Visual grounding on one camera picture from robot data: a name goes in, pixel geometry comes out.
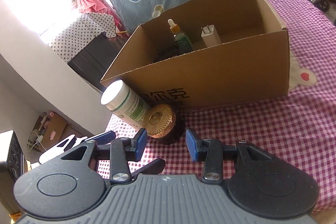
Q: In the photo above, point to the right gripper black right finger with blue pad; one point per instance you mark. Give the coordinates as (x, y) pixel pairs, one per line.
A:
(210, 152)

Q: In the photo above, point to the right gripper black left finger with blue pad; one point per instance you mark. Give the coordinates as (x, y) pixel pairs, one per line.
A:
(123, 150)

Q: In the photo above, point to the green dropper bottle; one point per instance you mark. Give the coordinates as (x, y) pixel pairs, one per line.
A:
(180, 37)

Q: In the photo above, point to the white green-label supplement bottle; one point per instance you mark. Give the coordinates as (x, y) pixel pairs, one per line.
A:
(125, 103)

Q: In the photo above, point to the gold lidded round jar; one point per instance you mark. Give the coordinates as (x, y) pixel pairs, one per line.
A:
(164, 124)

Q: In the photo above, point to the purple checkered bed sheet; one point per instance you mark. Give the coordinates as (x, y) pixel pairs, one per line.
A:
(300, 126)

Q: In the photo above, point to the large open cardboard box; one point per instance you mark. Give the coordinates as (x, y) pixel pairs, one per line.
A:
(252, 62)

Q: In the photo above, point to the polka dot white cloth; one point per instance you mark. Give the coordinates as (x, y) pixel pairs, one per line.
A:
(80, 33)

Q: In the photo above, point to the pink red cloth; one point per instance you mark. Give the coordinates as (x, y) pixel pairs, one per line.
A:
(99, 6)

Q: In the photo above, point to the black camera device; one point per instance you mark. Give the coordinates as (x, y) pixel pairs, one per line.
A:
(11, 168)

